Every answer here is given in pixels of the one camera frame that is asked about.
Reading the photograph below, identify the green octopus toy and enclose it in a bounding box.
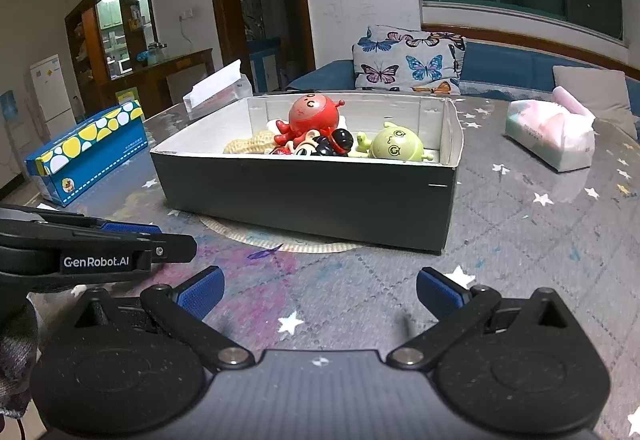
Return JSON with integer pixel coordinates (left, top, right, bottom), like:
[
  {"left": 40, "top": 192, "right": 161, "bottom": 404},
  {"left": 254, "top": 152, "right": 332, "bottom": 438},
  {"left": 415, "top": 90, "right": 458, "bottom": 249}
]
[{"left": 356, "top": 121, "right": 439, "bottom": 164}]

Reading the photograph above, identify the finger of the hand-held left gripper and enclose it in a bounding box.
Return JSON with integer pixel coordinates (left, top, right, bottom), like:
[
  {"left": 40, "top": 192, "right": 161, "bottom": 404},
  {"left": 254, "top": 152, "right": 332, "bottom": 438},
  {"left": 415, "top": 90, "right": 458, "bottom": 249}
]
[
  {"left": 35, "top": 213, "right": 164, "bottom": 238},
  {"left": 75, "top": 230, "right": 197, "bottom": 266}
]

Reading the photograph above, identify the white fridge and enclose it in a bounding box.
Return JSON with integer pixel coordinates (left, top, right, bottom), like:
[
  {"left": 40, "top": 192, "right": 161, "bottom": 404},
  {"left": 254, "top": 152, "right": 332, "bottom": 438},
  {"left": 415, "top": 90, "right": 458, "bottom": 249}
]
[{"left": 27, "top": 54, "right": 79, "bottom": 141}]

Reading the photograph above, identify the doll figure with dark red hair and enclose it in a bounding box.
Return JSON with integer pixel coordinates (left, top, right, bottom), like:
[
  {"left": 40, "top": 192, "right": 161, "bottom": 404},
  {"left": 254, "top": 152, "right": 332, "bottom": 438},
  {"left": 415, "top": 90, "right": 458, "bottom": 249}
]
[{"left": 272, "top": 126, "right": 357, "bottom": 157}]

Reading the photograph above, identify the grey pillow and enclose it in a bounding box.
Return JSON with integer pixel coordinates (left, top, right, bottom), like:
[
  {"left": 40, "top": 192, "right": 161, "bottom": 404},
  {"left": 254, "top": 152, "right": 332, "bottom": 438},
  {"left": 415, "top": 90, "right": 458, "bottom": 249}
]
[{"left": 552, "top": 66, "right": 640, "bottom": 141}]

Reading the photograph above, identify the wooden cabinet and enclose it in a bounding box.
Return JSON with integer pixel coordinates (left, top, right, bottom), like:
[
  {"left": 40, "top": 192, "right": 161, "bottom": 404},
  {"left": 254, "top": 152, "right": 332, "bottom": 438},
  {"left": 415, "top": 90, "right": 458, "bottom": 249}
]
[{"left": 64, "top": 0, "right": 217, "bottom": 122}]

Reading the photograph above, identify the paper plate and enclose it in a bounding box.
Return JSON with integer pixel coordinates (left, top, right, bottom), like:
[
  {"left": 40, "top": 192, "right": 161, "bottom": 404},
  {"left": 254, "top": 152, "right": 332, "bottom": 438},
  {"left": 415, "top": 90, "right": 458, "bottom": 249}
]
[{"left": 197, "top": 215, "right": 362, "bottom": 255}]

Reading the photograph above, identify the soft pack of tissues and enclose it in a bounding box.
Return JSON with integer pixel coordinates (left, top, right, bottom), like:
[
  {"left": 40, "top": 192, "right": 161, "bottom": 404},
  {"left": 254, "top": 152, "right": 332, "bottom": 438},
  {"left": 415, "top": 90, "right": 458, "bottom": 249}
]
[{"left": 504, "top": 86, "right": 597, "bottom": 172}]

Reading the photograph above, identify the blue sofa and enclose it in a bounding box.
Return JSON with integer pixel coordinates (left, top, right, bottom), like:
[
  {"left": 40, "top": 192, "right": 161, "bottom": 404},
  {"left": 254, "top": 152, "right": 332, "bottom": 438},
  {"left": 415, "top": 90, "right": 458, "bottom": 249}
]
[{"left": 287, "top": 40, "right": 640, "bottom": 121}]

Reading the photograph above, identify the red octopus toy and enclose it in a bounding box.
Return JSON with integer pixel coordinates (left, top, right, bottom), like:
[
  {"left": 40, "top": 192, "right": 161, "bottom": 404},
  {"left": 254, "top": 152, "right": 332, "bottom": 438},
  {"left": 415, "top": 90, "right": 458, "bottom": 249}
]
[{"left": 275, "top": 93, "right": 347, "bottom": 147}]

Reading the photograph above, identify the blue box with yellow dots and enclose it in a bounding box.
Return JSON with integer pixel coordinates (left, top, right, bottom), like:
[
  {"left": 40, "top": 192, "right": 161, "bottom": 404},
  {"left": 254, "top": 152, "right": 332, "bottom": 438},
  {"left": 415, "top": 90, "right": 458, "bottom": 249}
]
[{"left": 25, "top": 100, "right": 150, "bottom": 209}]

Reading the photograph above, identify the person's left forearm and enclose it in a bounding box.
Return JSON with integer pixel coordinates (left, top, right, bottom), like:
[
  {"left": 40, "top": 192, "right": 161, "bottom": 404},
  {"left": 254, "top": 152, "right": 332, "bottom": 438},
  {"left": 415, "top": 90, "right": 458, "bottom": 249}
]
[{"left": 0, "top": 292, "right": 43, "bottom": 421}]

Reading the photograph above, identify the butterfly print pillow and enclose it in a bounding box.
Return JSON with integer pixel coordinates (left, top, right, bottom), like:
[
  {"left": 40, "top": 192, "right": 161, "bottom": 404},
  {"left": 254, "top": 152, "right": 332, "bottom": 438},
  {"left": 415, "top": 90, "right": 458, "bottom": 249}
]
[{"left": 352, "top": 25, "right": 467, "bottom": 95}]

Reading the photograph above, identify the open tissue box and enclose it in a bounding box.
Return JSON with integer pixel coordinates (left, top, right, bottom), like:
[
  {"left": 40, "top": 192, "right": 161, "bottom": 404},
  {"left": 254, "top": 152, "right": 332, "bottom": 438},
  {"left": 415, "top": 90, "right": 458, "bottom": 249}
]
[{"left": 182, "top": 59, "right": 254, "bottom": 113}]

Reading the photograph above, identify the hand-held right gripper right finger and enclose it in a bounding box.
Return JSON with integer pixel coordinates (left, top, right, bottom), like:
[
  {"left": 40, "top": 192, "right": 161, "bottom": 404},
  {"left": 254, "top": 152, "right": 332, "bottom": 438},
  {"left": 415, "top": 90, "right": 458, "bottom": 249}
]
[{"left": 386, "top": 267, "right": 577, "bottom": 371}]

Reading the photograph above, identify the dark cardboard box white inside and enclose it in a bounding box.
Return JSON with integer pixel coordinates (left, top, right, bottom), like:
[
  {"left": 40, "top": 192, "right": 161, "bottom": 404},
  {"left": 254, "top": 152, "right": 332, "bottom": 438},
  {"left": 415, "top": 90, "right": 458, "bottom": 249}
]
[{"left": 150, "top": 91, "right": 465, "bottom": 256}]

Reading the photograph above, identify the beige peanut toy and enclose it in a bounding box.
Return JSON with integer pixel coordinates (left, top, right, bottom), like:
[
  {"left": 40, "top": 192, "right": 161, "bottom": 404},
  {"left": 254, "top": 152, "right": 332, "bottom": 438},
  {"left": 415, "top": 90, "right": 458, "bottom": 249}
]
[{"left": 222, "top": 130, "right": 279, "bottom": 155}]

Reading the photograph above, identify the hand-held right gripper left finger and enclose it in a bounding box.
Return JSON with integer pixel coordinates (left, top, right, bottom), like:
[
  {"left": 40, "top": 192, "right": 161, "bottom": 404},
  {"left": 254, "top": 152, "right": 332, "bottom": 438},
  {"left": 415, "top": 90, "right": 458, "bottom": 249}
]
[{"left": 65, "top": 266, "right": 256, "bottom": 375}]

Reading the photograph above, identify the water dispenser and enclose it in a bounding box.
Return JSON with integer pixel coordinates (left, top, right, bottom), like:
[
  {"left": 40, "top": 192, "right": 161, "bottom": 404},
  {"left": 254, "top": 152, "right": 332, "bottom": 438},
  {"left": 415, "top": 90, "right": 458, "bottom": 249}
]
[{"left": 0, "top": 90, "right": 27, "bottom": 156}]

